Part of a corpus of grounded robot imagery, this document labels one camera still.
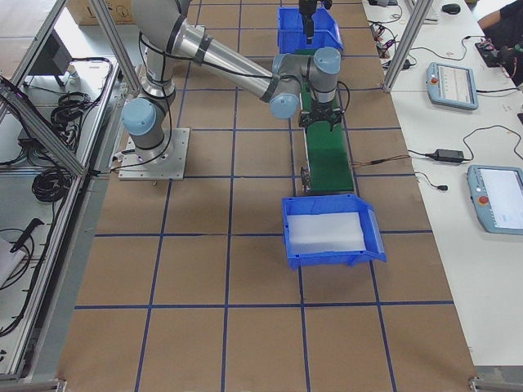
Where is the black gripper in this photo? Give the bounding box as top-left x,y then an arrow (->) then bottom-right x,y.
299,101 -> 342,131
298,0 -> 332,44

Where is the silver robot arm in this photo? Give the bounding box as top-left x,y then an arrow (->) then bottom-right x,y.
131,1 -> 342,127

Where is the blue source bin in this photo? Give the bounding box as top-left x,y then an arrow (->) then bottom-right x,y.
277,7 -> 344,54

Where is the green conveyor belt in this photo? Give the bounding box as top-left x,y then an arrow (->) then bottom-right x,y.
299,47 -> 355,195

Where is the white foam sheet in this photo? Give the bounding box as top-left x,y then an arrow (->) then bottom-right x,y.
288,212 -> 366,254

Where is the far teach pendant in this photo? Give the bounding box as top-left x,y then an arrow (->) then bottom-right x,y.
426,62 -> 479,110

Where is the teach pendant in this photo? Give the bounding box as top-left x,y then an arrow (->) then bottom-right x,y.
426,62 -> 479,110
467,165 -> 522,235

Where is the black power adapter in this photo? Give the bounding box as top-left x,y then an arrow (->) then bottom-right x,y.
435,149 -> 465,163

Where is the blue destination bin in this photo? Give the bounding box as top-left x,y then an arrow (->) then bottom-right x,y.
282,194 -> 387,270

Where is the black computer mouse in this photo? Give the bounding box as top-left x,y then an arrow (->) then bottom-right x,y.
441,3 -> 461,15

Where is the near teach pendant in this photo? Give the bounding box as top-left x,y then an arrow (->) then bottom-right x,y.
467,165 -> 522,235

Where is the cardboard box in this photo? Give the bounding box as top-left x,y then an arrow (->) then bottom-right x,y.
67,0 -> 142,26

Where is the aluminium frame post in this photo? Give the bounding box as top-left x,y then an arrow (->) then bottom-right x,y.
382,0 -> 431,92

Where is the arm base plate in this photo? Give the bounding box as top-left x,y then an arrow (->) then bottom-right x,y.
118,127 -> 190,180

